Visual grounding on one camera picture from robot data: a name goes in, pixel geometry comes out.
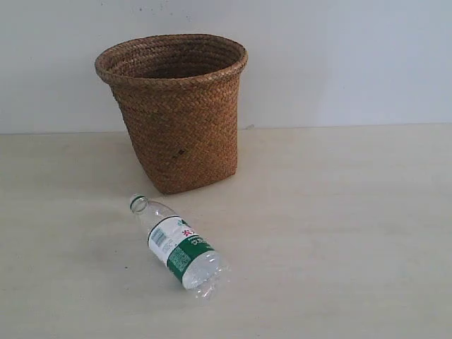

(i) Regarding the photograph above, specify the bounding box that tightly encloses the clear plastic bottle green label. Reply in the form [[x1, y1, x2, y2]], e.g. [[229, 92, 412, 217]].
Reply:
[[129, 194, 229, 299]]

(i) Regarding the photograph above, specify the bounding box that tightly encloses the brown woven wicker basket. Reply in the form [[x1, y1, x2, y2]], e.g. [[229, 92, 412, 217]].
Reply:
[[95, 34, 248, 194]]

